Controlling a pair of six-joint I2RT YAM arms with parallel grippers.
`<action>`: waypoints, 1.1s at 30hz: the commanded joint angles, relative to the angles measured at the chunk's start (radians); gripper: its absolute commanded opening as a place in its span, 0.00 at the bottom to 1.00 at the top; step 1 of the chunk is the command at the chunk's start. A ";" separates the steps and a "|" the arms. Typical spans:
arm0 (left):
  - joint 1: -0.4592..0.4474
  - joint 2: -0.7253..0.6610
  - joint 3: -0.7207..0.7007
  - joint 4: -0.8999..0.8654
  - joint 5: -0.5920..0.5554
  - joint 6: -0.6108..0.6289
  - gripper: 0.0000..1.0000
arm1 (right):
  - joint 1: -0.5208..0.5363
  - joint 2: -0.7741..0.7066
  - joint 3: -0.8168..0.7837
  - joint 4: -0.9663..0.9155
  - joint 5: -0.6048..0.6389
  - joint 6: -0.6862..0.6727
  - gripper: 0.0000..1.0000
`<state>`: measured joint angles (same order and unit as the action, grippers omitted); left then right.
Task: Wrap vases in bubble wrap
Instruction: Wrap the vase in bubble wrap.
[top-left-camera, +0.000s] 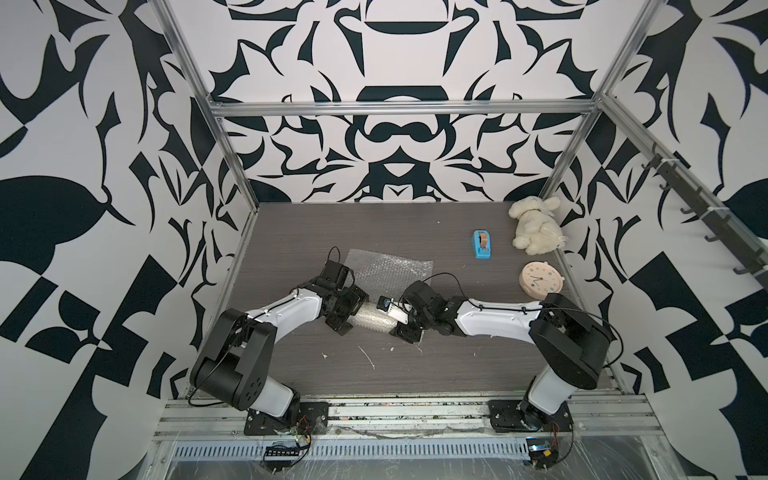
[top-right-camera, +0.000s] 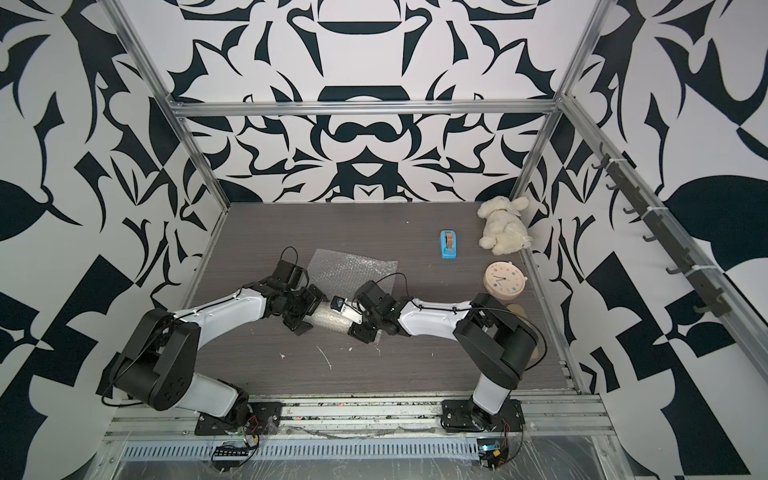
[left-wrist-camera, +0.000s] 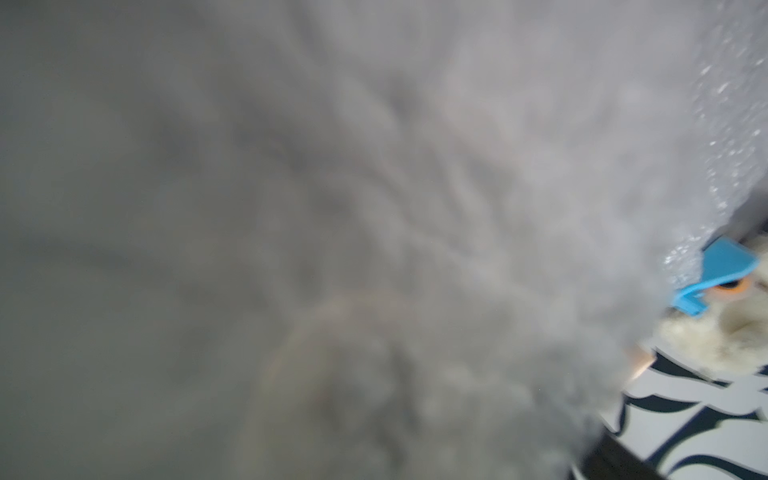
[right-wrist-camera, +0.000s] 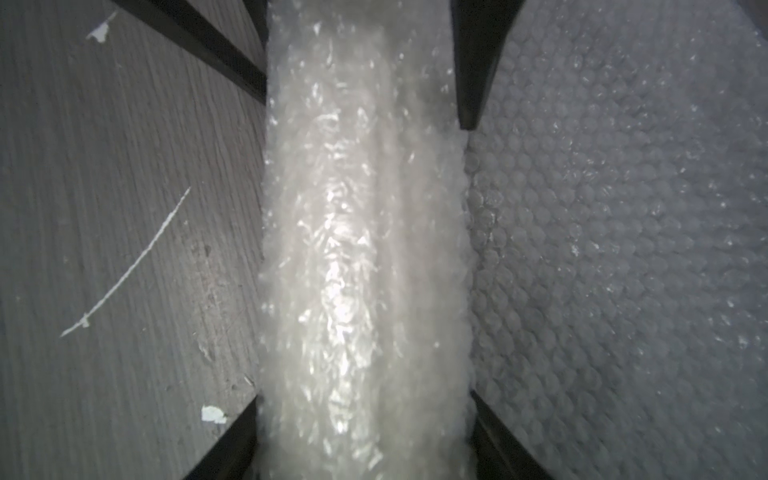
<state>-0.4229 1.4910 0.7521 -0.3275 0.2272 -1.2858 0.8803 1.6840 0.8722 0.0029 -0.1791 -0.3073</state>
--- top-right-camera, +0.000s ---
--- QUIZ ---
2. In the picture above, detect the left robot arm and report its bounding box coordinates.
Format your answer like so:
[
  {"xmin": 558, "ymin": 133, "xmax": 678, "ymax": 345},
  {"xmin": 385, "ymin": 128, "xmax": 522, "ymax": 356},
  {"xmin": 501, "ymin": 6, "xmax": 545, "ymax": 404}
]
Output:
[{"xmin": 108, "ymin": 279, "xmax": 326, "ymax": 426}]

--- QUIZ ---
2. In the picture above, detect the right black electronics board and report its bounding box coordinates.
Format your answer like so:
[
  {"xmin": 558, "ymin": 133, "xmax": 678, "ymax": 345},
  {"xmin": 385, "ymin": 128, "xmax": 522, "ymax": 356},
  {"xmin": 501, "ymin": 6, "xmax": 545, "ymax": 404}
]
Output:
[{"xmin": 476, "ymin": 437, "xmax": 509, "ymax": 470}]

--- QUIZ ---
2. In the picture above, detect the clear bubble wrap sheet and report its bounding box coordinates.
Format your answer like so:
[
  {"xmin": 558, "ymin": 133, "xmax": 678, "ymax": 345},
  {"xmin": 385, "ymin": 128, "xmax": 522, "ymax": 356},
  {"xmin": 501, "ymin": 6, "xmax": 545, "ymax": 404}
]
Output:
[{"xmin": 308, "ymin": 249, "xmax": 398, "ymax": 306}]

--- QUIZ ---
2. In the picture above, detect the pink round alarm clock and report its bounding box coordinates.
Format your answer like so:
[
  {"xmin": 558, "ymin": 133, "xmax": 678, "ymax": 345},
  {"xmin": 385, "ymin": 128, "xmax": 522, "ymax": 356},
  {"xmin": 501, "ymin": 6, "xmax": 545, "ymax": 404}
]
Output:
[{"xmin": 483, "ymin": 261, "xmax": 528, "ymax": 302}]

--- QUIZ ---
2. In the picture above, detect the blue tape dispenser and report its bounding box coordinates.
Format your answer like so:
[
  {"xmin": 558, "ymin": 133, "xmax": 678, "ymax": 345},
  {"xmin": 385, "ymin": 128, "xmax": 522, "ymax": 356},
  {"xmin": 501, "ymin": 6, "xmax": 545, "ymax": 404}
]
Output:
[{"xmin": 440, "ymin": 230, "xmax": 457, "ymax": 259}]

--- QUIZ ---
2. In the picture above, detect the black wall hook rail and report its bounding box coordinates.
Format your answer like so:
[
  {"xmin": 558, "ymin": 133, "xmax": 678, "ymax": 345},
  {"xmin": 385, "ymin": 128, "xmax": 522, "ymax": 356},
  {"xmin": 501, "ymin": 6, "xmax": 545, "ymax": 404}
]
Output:
[{"xmin": 594, "ymin": 151, "xmax": 732, "ymax": 318}]

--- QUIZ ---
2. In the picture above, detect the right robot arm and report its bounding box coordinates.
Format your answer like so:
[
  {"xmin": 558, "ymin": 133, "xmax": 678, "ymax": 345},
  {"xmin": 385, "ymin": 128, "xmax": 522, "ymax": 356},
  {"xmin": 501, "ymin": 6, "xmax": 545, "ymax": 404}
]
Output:
[{"xmin": 348, "ymin": 281, "xmax": 546, "ymax": 418}]

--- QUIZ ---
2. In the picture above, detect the tan oval case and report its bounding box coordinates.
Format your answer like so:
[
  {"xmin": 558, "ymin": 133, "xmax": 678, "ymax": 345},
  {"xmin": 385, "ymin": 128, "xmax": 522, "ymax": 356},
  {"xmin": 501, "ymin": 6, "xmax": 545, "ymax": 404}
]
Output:
[{"xmin": 506, "ymin": 304, "xmax": 528, "ymax": 320}]

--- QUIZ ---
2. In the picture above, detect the cream plush teddy bear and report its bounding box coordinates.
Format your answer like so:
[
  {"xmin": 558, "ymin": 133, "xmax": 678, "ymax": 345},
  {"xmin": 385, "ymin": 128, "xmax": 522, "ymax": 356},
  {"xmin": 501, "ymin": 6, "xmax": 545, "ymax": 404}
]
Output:
[{"xmin": 477, "ymin": 196, "xmax": 533, "ymax": 256}]

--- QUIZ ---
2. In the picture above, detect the white perforated cable duct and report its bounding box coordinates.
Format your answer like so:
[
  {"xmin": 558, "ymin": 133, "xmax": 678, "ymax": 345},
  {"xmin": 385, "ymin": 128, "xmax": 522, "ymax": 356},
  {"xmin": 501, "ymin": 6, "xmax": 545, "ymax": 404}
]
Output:
[{"xmin": 122, "ymin": 438, "xmax": 478, "ymax": 462}]

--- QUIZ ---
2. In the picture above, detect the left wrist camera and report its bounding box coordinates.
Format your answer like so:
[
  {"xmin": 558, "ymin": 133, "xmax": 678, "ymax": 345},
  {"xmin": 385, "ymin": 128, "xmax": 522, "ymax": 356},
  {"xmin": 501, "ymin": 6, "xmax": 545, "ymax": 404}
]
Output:
[{"xmin": 273, "ymin": 260, "xmax": 304, "ymax": 290}]

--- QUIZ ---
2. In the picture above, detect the black electronics board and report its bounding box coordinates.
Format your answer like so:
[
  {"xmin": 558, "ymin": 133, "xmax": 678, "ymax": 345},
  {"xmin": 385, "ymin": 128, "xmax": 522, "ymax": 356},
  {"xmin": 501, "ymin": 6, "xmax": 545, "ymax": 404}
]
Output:
[
  {"xmin": 476, "ymin": 437, "xmax": 509, "ymax": 470},
  {"xmin": 210, "ymin": 444, "xmax": 252, "ymax": 472}
]

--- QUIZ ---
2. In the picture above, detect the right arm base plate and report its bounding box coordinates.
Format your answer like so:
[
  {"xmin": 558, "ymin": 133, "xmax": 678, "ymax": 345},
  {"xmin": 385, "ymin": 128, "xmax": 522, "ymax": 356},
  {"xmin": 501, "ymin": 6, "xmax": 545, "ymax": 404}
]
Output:
[{"xmin": 440, "ymin": 399, "xmax": 525, "ymax": 433}]

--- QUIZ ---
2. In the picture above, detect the left black electronics board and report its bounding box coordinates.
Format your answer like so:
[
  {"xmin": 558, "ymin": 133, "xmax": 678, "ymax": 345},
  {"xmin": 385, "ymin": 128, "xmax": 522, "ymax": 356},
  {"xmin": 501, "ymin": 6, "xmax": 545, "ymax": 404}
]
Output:
[{"xmin": 210, "ymin": 444, "xmax": 252, "ymax": 472}]

